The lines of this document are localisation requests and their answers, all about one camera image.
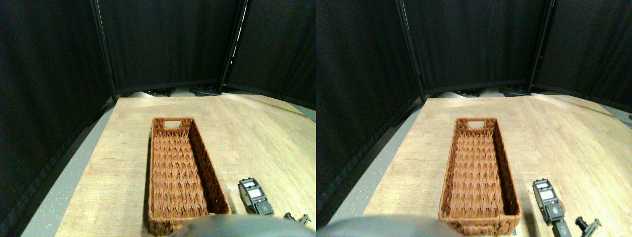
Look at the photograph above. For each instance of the brown wicker basket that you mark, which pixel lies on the brown wicker basket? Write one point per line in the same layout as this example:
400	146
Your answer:
177	173
476	173

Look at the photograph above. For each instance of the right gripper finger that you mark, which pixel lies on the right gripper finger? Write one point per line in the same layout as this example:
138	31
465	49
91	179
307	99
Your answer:
539	194
247	193

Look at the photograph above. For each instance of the black curtain stand pole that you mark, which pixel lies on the black curtain stand pole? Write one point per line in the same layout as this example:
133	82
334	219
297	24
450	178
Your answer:
104	54
539	49
411	54
231	49

